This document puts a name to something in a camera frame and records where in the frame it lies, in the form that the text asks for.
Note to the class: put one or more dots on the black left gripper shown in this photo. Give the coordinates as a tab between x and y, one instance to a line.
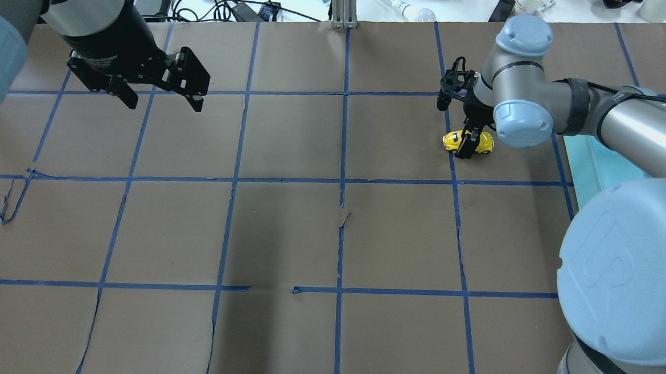
114	41

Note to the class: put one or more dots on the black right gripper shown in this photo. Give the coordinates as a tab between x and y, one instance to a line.
479	105

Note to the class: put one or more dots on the yellow beetle toy car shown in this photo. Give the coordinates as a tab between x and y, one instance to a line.
453	142

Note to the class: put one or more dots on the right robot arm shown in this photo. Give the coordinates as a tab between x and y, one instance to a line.
612	281

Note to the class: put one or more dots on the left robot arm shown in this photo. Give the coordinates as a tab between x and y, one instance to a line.
18	19

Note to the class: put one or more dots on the white light bulb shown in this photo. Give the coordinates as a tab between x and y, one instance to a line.
413	13

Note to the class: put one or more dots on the black power adapter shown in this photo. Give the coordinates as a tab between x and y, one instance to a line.
267	12

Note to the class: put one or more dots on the black phone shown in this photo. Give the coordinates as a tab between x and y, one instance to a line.
502	11

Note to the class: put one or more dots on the white cup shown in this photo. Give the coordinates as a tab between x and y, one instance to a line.
527	7

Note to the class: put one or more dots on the turquoise plastic bin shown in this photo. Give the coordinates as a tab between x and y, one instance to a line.
594	168

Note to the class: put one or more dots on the aluminium profile post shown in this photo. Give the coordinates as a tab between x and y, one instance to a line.
343	14

